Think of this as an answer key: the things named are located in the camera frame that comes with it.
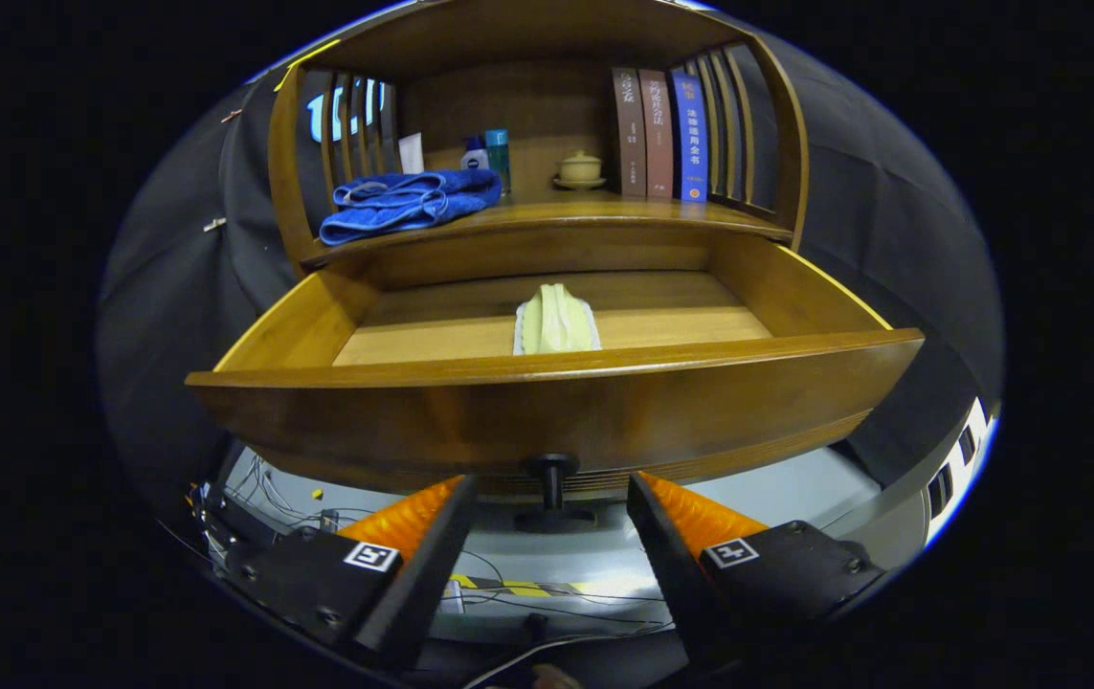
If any dark brown book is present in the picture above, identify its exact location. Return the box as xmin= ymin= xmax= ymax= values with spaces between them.
xmin=612 ymin=67 xmax=648 ymax=198

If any blue towel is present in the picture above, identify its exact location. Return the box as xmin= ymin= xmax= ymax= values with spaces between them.
xmin=319 ymin=169 xmax=503 ymax=247

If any wooden drawer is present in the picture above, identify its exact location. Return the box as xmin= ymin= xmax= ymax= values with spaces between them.
xmin=185 ymin=230 xmax=926 ymax=534

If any beige lidded tea cup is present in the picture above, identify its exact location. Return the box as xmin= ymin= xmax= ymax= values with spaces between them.
xmin=552 ymin=149 xmax=607 ymax=190

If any wooden cabinet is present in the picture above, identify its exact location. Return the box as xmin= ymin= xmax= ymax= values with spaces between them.
xmin=267 ymin=0 xmax=811 ymax=278

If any white black striped panel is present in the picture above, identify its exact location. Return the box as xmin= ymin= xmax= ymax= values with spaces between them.
xmin=925 ymin=397 xmax=993 ymax=546

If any yellow black floor tape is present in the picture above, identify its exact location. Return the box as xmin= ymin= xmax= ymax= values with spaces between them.
xmin=451 ymin=574 xmax=605 ymax=599

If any wooden countertop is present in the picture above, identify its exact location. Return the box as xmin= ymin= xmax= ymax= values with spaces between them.
xmin=302 ymin=187 xmax=792 ymax=269

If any green scrub brush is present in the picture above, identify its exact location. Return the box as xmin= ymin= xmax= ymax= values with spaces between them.
xmin=513 ymin=283 xmax=602 ymax=356

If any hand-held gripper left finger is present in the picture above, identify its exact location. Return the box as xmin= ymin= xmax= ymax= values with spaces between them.
xmin=221 ymin=475 xmax=479 ymax=671

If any blue book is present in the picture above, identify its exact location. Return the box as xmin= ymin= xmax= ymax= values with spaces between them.
xmin=669 ymin=69 xmax=708 ymax=203

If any reddish brown book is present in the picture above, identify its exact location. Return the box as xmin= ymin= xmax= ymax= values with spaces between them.
xmin=639 ymin=69 xmax=675 ymax=200

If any teal bottle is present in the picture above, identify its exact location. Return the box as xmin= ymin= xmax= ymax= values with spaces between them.
xmin=485 ymin=129 xmax=512 ymax=197

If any tangle of thin cables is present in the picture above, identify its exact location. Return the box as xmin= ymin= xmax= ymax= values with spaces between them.
xmin=192 ymin=455 xmax=375 ymax=537

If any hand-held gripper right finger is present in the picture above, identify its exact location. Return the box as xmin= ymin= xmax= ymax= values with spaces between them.
xmin=627 ymin=471 xmax=887 ymax=671

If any black backdrop cloth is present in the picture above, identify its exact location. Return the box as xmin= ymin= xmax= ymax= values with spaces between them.
xmin=95 ymin=29 xmax=1005 ymax=508

